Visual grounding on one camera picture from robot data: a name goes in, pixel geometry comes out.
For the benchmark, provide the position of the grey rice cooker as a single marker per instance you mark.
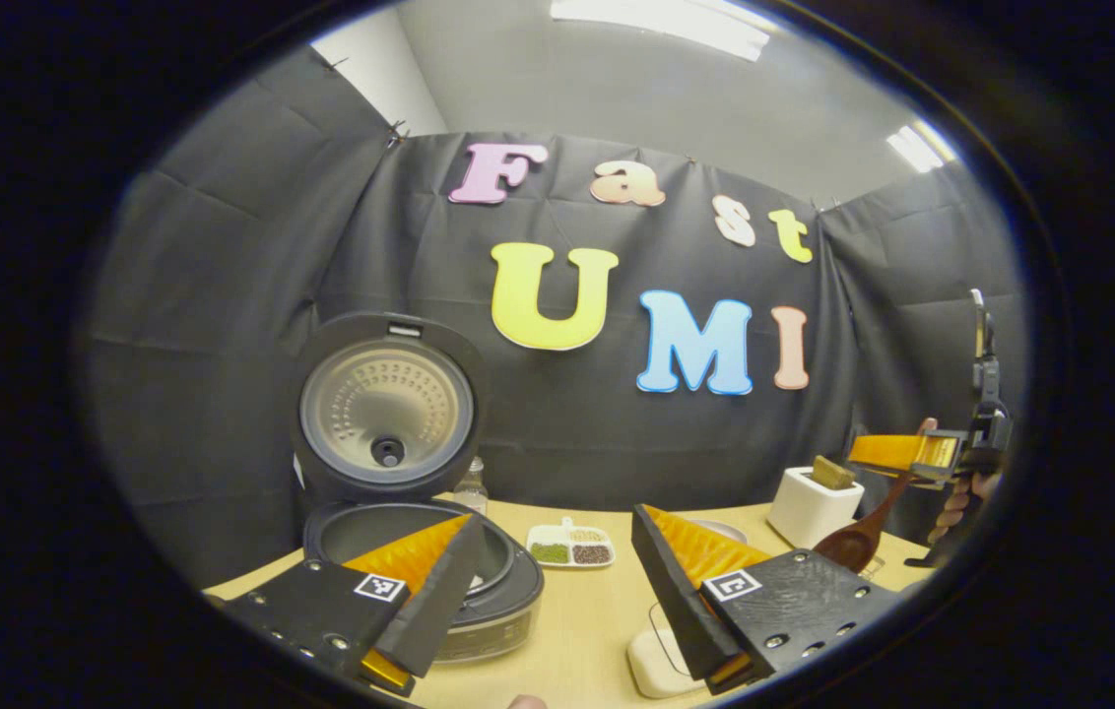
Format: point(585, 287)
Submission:
point(390, 404)

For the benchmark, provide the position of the clear plastic rice box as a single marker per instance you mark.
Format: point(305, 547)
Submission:
point(656, 665)

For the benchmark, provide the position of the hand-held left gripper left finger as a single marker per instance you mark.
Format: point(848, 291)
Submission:
point(434, 601)

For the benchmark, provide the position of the small ceiling light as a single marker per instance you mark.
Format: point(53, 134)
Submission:
point(920, 146)

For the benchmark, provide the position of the brown wooden spoon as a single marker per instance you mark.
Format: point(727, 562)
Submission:
point(853, 547)

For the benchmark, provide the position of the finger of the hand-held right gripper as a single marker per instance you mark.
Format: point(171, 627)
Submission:
point(887, 451)

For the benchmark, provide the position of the small glass bottle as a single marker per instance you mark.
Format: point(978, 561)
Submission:
point(471, 487)

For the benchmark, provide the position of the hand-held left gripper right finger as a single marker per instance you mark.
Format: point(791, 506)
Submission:
point(676, 601)

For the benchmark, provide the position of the white toaster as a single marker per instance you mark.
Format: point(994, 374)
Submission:
point(809, 517)

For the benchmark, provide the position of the white round plate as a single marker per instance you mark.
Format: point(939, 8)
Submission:
point(720, 530)

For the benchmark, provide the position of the brown toast slice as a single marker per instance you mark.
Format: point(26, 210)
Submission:
point(833, 473)

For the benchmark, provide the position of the white divided bean dish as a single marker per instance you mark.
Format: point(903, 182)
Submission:
point(569, 547)

